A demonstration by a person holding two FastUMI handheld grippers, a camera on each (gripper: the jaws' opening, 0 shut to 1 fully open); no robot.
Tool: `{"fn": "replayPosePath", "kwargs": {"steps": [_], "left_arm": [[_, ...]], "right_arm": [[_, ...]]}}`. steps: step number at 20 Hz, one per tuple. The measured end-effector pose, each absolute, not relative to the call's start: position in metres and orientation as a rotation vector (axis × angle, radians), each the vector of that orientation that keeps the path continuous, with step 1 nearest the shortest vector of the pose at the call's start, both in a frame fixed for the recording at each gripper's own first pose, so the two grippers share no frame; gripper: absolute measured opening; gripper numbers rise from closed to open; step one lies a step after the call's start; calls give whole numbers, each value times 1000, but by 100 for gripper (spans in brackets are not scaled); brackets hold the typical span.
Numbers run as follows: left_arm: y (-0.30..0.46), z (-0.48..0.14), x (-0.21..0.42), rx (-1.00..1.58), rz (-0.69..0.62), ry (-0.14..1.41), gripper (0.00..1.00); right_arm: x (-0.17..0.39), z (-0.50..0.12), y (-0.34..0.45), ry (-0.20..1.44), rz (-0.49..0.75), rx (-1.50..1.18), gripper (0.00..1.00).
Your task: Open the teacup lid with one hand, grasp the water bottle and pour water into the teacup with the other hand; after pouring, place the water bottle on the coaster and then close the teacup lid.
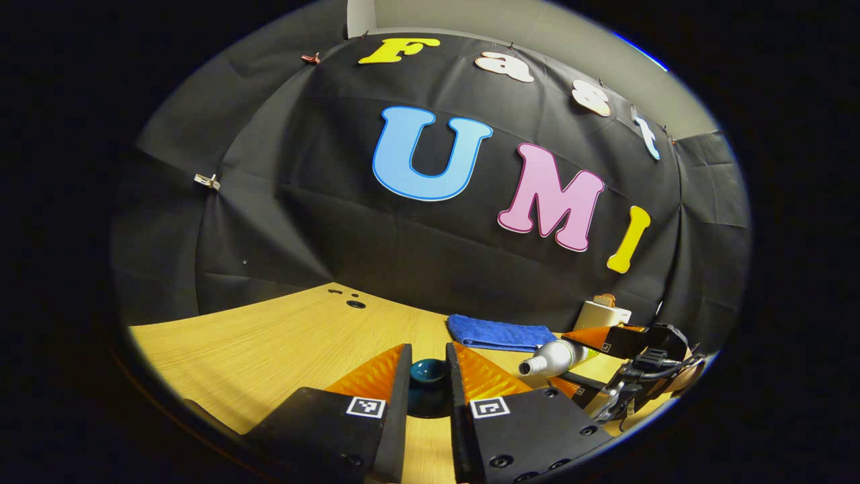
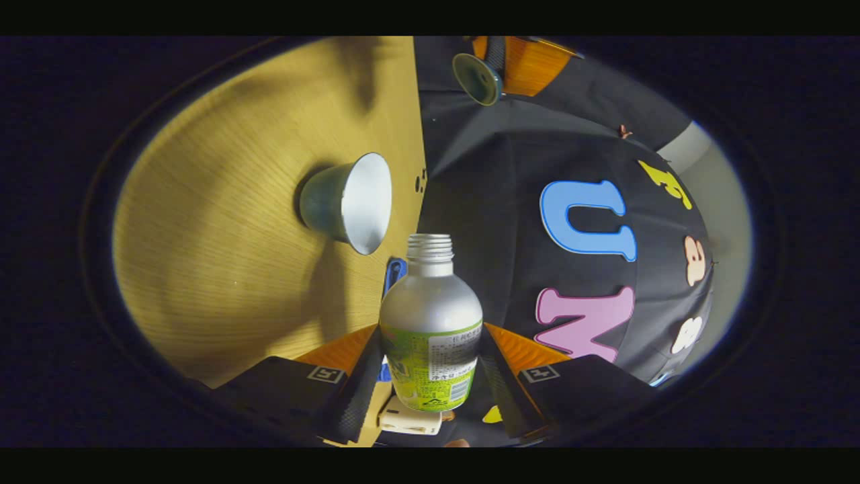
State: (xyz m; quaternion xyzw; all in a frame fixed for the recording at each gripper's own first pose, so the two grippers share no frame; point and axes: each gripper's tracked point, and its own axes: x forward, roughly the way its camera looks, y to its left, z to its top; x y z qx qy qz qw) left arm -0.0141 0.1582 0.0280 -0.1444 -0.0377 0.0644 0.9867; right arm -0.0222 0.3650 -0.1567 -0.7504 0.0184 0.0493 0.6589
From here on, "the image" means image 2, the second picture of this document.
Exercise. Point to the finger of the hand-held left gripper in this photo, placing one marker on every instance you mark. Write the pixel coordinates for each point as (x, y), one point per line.
(478, 46)
(531, 64)

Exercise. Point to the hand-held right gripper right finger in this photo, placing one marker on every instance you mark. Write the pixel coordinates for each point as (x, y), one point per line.
(504, 403)

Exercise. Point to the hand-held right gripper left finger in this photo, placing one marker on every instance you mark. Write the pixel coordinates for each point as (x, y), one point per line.
(359, 396)

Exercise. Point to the teal teacup lid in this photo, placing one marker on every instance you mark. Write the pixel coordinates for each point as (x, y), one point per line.
(476, 77)

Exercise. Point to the silver water bottle green label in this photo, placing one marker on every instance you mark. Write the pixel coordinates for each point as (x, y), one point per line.
(430, 316)

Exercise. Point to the teal teacup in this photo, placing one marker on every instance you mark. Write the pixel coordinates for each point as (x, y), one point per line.
(322, 202)

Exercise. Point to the white toaster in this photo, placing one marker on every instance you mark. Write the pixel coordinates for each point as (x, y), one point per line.
(410, 420)

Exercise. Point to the toast slices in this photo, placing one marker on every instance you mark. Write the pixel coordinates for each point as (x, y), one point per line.
(447, 415)

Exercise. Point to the pink clip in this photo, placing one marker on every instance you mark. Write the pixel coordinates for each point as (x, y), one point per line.
(625, 131)

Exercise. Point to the blue towel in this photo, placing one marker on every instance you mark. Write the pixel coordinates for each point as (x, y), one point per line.
(394, 272)

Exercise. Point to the black backdrop cloth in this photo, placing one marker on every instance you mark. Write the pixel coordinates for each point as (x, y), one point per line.
(490, 202)

